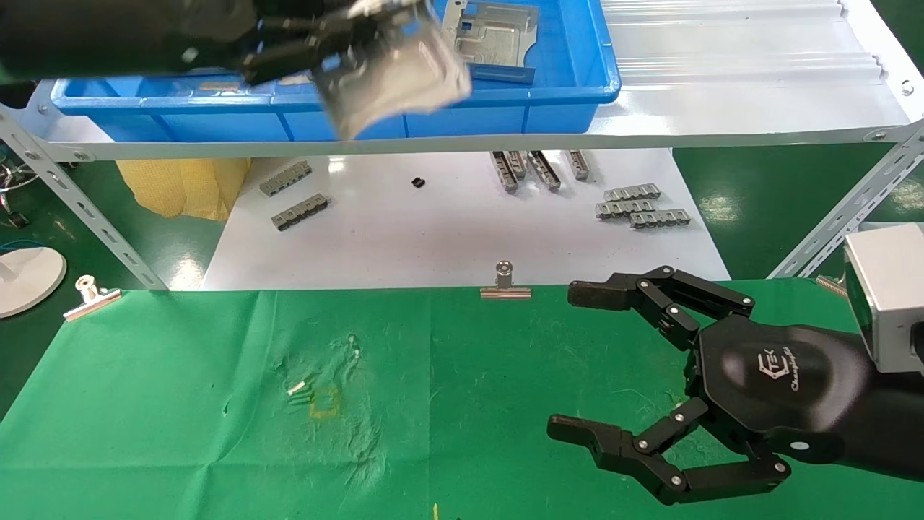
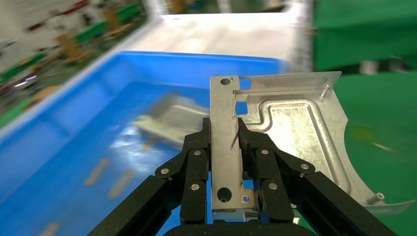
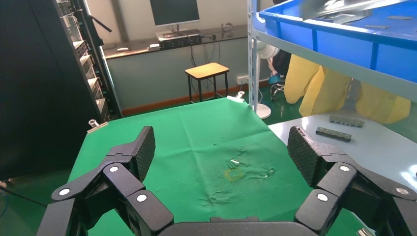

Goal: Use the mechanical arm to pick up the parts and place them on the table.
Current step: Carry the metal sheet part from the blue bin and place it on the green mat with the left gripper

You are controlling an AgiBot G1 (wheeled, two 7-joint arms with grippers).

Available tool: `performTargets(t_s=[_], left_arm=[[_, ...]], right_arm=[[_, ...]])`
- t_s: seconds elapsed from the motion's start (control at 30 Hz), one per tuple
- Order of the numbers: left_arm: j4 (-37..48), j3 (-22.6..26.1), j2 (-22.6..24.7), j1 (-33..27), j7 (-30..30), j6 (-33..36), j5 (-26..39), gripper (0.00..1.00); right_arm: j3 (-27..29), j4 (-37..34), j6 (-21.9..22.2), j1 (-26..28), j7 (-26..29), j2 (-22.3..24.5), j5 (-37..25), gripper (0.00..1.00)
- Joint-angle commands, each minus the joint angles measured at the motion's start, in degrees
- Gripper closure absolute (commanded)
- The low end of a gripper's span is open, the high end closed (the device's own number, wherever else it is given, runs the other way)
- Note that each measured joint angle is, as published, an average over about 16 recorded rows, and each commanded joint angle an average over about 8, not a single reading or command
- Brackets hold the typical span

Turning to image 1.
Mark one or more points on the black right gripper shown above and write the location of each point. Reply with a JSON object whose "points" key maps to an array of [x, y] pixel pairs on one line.
{"points": [[779, 383]]}

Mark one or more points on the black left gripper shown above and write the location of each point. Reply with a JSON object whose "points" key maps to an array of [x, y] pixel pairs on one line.
{"points": [[220, 36]]}

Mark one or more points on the grey sheet metal bracket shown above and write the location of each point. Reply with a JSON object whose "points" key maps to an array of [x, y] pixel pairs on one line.
{"points": [[498, 40], [397, 79]]}

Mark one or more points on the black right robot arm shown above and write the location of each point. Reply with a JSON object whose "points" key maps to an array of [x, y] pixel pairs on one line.
{"points": [[899, 419]]}

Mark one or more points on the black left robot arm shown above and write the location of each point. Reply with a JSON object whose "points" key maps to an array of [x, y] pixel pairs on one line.
{"points": [[86, 36]]}

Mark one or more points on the beige tape strip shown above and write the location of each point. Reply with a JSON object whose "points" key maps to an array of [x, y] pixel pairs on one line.
{"points": [[220, 86]]}

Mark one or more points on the grey metal connector strip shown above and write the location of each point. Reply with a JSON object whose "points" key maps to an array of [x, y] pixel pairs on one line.
{"points": [[580, 165], [517, 164], [503, 172], [625, 209], [285, 178], [632, 192], [299, 211], [660, 218], [543, 170]]}

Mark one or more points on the silver binder clip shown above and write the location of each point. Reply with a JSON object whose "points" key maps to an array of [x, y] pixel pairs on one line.
{"points": [[830, 285], [505, 292], [90, 289]]}

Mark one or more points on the green table cloth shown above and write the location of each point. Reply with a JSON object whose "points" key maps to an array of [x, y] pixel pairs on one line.
{"points": [[469, 397]]}

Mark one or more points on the yellow cloth bag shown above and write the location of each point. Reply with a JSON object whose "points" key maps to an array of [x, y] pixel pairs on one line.
{"points": [[180, 188]]}

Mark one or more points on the blue plastic bin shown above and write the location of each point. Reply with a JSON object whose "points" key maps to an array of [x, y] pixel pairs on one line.
{"points": [[563, 108]]}

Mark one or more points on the white metal shelving rack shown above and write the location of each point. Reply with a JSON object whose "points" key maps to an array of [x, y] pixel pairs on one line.
{"points": [[722, 94]]}

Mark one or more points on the chrome swivel chair base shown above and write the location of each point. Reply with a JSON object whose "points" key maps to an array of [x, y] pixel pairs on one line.
{"points": [[13, 215]]}

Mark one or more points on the white tape scrap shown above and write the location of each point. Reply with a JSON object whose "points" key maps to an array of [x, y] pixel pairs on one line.
{"points": [[297, 388]]}

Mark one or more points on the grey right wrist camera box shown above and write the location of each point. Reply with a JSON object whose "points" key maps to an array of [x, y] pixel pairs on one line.
{"points": [[891, 296]]}

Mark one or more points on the white pedestal fan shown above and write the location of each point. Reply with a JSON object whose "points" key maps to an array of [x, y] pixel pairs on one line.
{"points": [[29, 278]]}

